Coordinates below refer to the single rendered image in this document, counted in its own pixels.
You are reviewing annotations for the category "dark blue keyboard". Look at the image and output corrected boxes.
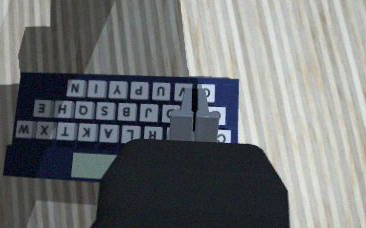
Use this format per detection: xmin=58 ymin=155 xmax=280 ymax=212
xmin=3 ymin=72 xmax=239 ymax=183

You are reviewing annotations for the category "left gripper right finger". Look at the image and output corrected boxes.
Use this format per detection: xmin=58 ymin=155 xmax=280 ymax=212
xmin=193 ymin=88 xmax=219 ymax=142

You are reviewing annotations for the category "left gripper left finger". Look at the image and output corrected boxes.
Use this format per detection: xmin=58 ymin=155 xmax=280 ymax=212
xmin=170 ymin=88 xmax=195 ymax=141

